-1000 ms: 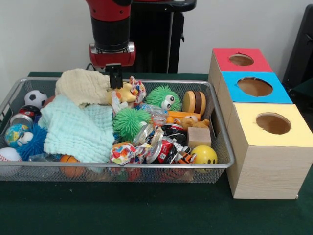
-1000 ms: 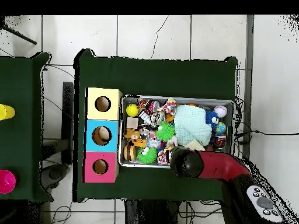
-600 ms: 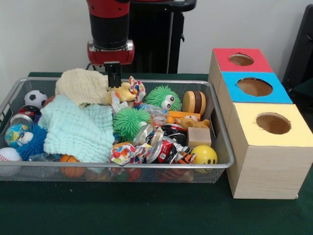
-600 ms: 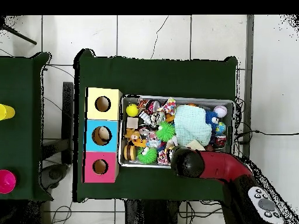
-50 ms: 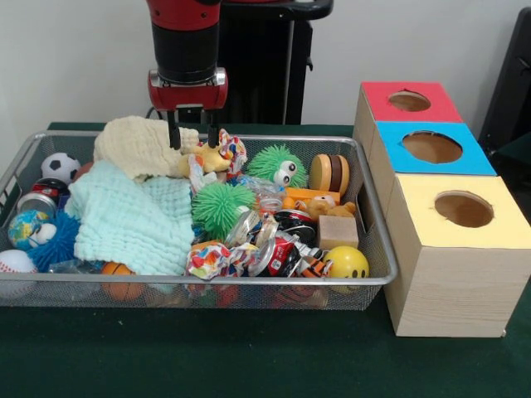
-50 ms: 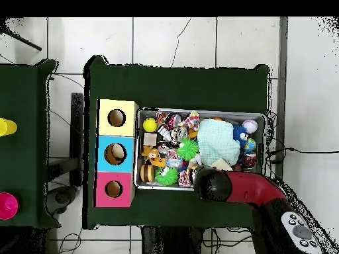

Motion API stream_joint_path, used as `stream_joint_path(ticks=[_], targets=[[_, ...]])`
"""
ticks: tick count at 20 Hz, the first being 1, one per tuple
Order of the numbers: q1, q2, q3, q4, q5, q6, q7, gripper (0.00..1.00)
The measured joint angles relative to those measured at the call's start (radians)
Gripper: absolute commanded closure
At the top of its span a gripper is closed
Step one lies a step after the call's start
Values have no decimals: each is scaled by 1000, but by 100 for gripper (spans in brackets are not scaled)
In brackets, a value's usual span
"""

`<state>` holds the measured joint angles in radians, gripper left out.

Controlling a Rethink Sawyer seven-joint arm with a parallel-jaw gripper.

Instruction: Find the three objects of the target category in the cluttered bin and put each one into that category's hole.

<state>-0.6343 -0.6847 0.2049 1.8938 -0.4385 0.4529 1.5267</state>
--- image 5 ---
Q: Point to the dark green side-table cloth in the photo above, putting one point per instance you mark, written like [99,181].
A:
[514,153]

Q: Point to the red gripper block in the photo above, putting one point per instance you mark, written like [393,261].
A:
[186,95]

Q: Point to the black chair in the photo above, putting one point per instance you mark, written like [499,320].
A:
[510,83]

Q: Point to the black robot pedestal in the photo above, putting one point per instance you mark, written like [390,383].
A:
[257,70]

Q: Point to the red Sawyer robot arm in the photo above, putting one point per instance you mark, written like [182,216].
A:
[184,41]

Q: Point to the small soccer ball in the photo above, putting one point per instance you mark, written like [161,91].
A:
[60,166]

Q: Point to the yellow smiley ball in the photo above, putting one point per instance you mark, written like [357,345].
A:
[346,261]

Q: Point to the blue spiky toy with eyes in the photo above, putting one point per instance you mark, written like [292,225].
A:
[58,244]

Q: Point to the wooden box with three holes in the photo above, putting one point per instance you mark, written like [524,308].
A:
[448,290]

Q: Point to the pale mint muslin cloth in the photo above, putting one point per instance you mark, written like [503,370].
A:
[132,219]

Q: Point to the green spiky toy with eyes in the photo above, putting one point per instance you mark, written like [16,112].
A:
[265,166]
[220,207]

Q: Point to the shallow clear mesh bin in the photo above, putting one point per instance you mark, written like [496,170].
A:
[62,294]

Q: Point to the yellow plush duck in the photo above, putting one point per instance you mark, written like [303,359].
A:
[207,159]

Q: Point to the small globe ball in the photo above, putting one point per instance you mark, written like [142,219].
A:
[22,230]

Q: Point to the dark green table cloth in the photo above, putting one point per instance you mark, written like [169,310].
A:
[249,365]

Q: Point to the wooden toy hamburger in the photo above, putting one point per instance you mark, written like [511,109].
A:
[332,172]

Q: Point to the cream muslin cloth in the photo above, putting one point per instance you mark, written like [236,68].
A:
[132,145]

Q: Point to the plain wooden cube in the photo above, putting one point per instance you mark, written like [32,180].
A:
[338,232]

